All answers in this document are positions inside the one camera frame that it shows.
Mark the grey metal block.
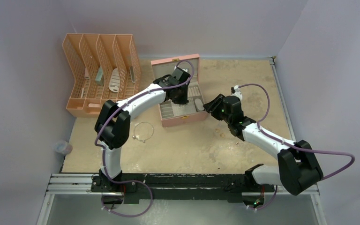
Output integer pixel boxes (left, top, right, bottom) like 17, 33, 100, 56
95, 67, 105, 86

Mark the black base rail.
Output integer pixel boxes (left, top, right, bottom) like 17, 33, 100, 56
90, 172, 275, 204

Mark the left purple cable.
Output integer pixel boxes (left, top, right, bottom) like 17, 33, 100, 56
94, 60, 195, 184

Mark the silver beaded bracelet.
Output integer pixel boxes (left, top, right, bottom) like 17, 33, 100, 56
132, 121, 155, 144

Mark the clear plastic cup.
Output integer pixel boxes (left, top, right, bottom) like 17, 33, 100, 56
53, 140, 73, 155

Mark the orange plastic file organizer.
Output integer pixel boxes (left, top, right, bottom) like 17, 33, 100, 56
62, 33, 142, 118

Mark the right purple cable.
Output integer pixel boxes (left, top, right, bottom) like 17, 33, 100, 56
238, 83, 356, 182

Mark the pink jewelry box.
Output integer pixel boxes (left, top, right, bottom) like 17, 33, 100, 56
151, 54, 208, 128

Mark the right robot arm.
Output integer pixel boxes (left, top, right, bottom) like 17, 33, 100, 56
203, 94, 323, 195

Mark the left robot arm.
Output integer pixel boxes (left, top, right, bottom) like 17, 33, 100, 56
94, 67, 193, 192

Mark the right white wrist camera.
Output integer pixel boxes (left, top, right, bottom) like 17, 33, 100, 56
231, 85, 243, 101

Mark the white oval pad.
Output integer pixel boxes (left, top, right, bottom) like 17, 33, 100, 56
194, 98, 204, 112

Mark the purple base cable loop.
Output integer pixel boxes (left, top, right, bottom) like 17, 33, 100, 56
101, 179, 156, 218

